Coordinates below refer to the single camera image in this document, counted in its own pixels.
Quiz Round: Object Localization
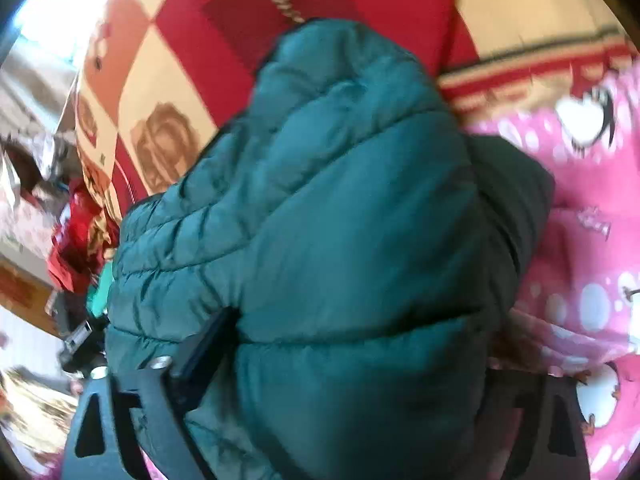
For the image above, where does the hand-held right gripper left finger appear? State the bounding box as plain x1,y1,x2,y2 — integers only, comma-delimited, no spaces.
60,306,240,480

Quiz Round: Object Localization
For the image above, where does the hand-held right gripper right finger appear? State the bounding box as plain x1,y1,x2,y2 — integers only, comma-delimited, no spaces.
480,370,592,480

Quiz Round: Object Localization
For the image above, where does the dark green puffer jacket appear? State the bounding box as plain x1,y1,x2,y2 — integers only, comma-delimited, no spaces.
102,17,557,480

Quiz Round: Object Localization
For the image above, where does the bright green cloth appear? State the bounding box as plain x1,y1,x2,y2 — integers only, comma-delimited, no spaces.
86,262,115,313

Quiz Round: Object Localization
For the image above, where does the brown wooden furniture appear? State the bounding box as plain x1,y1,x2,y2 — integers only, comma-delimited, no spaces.
0,255,60,337

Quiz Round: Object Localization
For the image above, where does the red cloth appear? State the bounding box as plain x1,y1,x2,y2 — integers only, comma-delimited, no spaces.
46,180,121,297

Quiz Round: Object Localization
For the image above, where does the golden yellow cloth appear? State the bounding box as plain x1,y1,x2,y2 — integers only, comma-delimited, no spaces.
86,202,122,263

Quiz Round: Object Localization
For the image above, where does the pink printed cloth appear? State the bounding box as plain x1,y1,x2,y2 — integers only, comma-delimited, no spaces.
140,65,640,480

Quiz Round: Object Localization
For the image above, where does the red cream rose printed blanket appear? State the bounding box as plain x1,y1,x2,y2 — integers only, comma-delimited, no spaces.
74,0,640,211

